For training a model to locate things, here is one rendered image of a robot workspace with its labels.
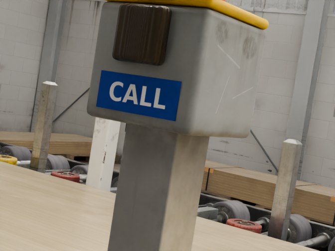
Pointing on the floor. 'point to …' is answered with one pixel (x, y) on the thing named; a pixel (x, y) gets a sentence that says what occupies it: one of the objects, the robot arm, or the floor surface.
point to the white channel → (102, 154)
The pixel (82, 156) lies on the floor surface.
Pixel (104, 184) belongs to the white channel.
